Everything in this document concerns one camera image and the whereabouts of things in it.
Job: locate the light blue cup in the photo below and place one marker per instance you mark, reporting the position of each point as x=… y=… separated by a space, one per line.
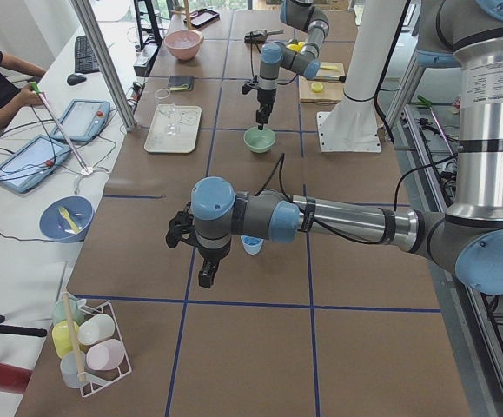
x=252 y=245

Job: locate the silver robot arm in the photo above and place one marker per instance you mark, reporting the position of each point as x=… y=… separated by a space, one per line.
x=307 y=18
x=323 y=270

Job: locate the aluminium frame post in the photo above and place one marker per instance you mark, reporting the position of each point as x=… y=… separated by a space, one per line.
x=87 y=19

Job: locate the pink bowl of ice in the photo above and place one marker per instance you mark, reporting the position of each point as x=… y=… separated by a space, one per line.
x=184 y=44

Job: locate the blue bowl with fork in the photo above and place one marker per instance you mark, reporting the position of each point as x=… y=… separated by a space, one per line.
x=67 y=220

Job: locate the cream bear tray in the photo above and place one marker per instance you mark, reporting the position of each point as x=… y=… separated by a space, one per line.
x=184 y=143

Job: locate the black keyboard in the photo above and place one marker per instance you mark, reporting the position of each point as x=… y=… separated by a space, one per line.
x=84 y=57

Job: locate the black computer mouse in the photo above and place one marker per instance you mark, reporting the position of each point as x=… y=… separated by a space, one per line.
x=75 y=79

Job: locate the white wire cup rack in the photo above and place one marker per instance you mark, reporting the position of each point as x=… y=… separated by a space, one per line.
x=89 y=345

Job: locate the wooden cutting board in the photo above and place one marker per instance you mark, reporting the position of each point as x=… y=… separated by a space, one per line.
x=332 y=93

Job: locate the green bowl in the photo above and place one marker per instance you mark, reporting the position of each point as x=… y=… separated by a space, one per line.
x=259 y=140

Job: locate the near teach pendant tablet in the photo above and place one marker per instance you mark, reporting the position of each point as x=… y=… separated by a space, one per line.
x=32 y=163

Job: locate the far teach pendant tablet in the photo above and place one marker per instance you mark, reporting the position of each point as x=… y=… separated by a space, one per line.
x=83 y=119

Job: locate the teach pendant tablet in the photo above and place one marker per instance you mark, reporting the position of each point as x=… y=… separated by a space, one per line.
x=32 y=163
x=83 y=119

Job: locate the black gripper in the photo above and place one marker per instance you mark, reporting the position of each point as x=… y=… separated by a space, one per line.
x=213 y=254
x=263 y=102

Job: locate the yellow lemon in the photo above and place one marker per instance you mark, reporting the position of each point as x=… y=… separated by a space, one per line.
x=296 y=47

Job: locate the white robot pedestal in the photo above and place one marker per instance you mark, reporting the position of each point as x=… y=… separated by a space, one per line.
x=352 y=126

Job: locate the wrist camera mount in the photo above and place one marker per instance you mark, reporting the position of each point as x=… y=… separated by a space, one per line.
x=181 y=229
x=250 y=85

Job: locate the grey folded cloth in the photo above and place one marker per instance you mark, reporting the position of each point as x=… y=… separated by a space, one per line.
x=179 y=83

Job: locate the clear wine glass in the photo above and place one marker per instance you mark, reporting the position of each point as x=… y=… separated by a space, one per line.
x=166 y=113

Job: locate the lemon half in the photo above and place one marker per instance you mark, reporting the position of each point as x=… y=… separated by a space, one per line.
x=317 y=87

